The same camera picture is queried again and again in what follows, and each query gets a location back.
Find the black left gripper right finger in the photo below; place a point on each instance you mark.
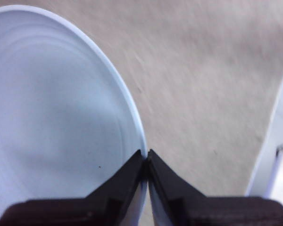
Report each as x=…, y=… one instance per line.
x=202, y=212

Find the blue plate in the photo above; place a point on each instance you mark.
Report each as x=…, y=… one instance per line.
x=49, y=94

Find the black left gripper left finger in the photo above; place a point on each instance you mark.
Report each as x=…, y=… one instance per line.
x=96, y=209

